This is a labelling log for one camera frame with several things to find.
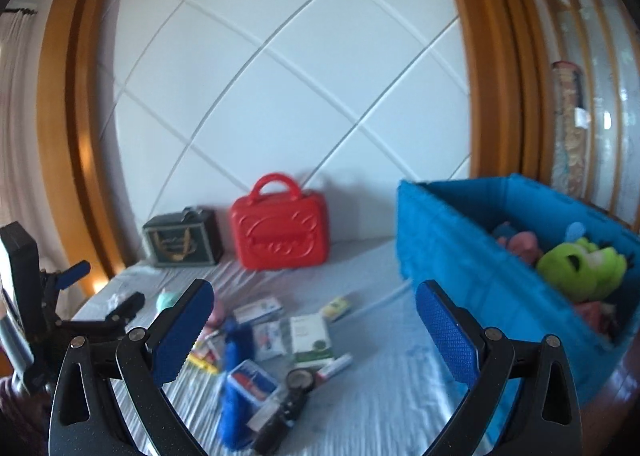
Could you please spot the wooden glass partition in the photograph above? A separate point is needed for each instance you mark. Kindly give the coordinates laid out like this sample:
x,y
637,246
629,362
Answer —
x,y
605,60

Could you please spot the white wet wipes pack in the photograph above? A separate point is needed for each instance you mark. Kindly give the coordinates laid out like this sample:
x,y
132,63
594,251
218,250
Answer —
x,y
269,340

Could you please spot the black gift box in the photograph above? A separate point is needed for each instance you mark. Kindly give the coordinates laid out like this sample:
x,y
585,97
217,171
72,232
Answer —
x,y
182,238

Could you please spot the small pink ointment tube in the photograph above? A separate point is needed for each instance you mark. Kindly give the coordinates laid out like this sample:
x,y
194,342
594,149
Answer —
x,y
210,346

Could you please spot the pale curtain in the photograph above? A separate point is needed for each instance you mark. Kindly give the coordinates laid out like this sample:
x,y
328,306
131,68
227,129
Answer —
x,y
20,135

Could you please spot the blue red medicine box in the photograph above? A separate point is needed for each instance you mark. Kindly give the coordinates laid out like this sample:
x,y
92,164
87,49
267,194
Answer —
x,y
251,381

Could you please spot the white green box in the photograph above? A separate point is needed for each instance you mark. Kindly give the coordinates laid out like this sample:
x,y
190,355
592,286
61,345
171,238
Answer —
x,y
310,338

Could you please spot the red plush toy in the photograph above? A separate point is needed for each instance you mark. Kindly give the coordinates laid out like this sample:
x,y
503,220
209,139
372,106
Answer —
x,y
595,316

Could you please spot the small yellow box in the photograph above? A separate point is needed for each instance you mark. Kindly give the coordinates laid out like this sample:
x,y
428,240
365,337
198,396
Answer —
x,y
337,308

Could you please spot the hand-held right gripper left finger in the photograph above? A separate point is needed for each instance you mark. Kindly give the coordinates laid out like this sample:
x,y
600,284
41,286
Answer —
x,y
182,331

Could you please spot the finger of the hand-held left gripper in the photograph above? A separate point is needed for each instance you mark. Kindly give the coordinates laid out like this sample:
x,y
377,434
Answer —
x,y
75,273
127,306

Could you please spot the green plush toy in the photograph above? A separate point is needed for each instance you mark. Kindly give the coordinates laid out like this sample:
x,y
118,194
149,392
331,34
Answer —
x,y
580,268

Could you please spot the rolled patterned mat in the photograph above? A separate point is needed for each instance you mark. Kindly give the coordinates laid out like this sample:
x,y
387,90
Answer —
x,y
570,135

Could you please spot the white tube red cap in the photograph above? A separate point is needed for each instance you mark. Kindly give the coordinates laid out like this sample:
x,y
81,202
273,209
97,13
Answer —
x,y
334,368

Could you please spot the pink plush toy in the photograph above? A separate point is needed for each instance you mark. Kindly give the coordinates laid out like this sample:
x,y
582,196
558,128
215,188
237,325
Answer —
x,y
520,246

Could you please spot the wooden headboard frame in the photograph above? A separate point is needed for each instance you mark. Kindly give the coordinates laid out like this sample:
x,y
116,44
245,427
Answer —
x,y
75,110

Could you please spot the white padded headboard panel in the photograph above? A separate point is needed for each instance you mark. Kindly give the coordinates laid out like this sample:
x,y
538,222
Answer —
x,y
280,60

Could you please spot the pink soft object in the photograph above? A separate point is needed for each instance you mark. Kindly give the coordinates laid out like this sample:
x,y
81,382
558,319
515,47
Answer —
x,y
216,313

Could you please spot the mint green round object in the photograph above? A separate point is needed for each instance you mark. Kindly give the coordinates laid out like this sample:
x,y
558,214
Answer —
x,y
168,300

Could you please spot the blue plastic crate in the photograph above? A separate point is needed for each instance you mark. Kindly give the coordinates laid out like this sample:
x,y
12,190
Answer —
x,y
450,246

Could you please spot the white blue medicine box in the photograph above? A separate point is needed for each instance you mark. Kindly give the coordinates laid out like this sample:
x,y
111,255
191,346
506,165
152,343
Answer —
x,y
257,311

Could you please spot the red hard-shell suitcase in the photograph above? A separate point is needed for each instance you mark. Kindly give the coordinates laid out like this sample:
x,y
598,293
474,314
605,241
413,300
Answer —
x,y
280,231

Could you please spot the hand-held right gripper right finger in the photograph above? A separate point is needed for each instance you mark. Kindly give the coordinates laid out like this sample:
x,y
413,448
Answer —
x,y
447,336

